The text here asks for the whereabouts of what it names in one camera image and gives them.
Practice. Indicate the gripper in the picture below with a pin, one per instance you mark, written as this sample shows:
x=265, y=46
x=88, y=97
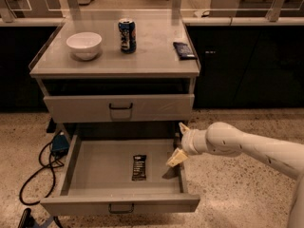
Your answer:
x=187, y=142

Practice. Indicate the black rxbar chocolate bar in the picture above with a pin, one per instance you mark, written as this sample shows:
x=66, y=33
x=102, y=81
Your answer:
x=138, y=173

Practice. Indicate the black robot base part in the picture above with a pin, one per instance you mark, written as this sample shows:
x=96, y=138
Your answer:
x=28, y=221

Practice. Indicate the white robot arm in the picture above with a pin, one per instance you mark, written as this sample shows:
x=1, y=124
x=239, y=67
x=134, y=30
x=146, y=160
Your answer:
x=224, y=139

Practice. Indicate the closed grey upper drawer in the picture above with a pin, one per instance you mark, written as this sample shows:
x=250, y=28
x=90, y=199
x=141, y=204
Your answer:
x=119, y=108

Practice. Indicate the grey drawer cabinet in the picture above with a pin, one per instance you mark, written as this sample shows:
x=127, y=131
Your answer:
x=153, y=69

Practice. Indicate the open grey lower drawer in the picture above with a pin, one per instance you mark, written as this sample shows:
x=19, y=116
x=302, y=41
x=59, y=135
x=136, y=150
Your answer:
x=97, y=180

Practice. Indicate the dark blue snack packet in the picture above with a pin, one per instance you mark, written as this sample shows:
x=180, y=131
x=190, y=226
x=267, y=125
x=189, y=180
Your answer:
x=184, y=51

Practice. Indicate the blue power box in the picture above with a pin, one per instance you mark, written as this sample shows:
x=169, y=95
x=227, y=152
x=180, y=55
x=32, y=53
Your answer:
x=59, y=145

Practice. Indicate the blue soda can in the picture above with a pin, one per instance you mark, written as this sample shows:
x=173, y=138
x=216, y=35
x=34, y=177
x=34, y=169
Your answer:
x=127, y=29

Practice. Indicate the white ceramic bowl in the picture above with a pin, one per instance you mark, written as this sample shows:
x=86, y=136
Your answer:
x=84, y=45

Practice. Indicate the clear glass partition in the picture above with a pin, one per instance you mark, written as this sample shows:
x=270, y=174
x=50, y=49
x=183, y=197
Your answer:
x=281, y=11

